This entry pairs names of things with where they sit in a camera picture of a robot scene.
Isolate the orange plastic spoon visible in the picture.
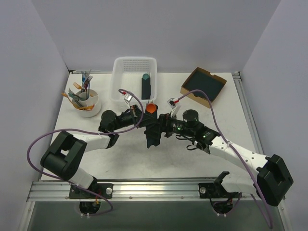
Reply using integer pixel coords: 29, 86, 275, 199
146, 104, 157, 114

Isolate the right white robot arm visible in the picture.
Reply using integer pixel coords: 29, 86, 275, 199
159, 109, 294, 206

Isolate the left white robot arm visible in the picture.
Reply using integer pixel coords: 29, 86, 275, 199
40, 105, 144, 198

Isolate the dark rolled napkin bundle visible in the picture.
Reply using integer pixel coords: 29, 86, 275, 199
141, 77, 151, 100

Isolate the brown cardboard napkin box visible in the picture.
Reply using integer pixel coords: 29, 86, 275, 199
180, 67, 227, 108

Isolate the white utensil holder cup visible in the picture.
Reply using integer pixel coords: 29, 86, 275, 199
72, 89, 102, 118

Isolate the silver metal fork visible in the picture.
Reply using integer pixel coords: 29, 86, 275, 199
81, 70, 93, 92

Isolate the orange plastic fork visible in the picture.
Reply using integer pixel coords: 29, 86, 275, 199
73, 82, 82, 90

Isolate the white perforated plastic basket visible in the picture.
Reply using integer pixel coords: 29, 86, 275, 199
109, 56, 158, 106

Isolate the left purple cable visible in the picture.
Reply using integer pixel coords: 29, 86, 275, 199
26, 89, 145, 216

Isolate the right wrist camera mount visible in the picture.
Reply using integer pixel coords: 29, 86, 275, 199
167, 98, 181, 117

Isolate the aluminium frame rail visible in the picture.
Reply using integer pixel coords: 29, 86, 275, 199
26, 179, 286, 202

